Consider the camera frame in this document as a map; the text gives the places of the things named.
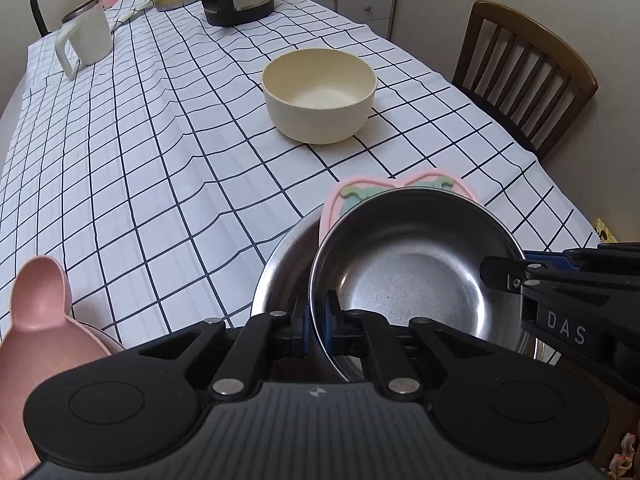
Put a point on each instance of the small steel bowl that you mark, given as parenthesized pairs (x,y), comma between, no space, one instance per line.
(410,285)

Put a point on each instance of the large steel bowl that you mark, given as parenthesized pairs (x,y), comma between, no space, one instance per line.
(280,280)

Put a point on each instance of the brown wooden slatted chair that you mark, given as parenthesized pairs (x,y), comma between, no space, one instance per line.
(550,45)

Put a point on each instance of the yellow printed object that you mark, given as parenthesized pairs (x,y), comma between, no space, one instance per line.
(604,230)

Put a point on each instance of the white black checked tablecloth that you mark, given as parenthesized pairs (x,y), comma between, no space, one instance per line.
(150,160)

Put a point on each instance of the pink ear-shaped plate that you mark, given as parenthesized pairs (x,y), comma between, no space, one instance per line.
(40,320)

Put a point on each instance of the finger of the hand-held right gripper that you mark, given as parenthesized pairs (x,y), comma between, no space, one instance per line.
(505,272)

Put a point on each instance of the pink dish green print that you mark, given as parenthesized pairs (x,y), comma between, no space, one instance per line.
(330,210)

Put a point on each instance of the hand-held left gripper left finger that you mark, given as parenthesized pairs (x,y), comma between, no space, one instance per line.
(300,331)

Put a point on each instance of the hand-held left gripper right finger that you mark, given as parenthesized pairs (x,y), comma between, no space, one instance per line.
(331,321)

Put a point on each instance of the cream round bowl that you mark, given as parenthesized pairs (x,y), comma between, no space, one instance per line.
(320,115)

